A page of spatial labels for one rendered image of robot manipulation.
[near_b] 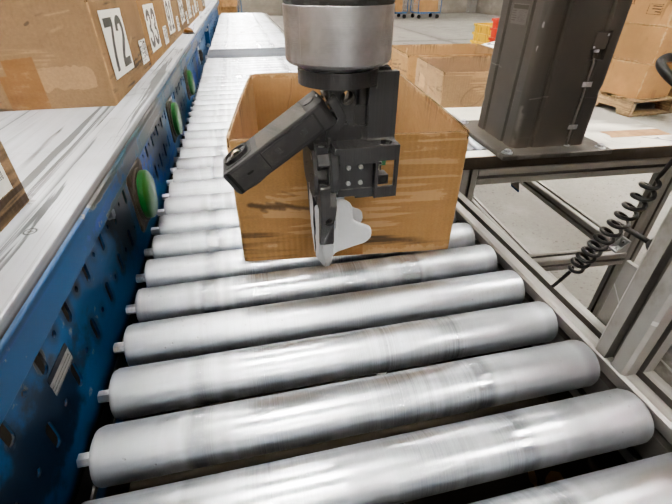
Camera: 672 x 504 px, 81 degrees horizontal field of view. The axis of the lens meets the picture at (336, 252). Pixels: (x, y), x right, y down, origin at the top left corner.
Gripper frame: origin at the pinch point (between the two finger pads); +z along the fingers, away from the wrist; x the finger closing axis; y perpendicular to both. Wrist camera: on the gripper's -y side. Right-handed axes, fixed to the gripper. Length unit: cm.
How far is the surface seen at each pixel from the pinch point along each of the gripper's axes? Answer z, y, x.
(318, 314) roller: 6.3, -0.8, -2.9
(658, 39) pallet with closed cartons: 17, 352, 284
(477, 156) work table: 6, 42, 38
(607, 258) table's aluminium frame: 38, 87, 35
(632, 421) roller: 6.2, 24.0, -22.3
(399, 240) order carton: 3.8, 12.4, 6.7
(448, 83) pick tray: -1, 52, 77
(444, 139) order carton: -10.3, 16.6, 6.2
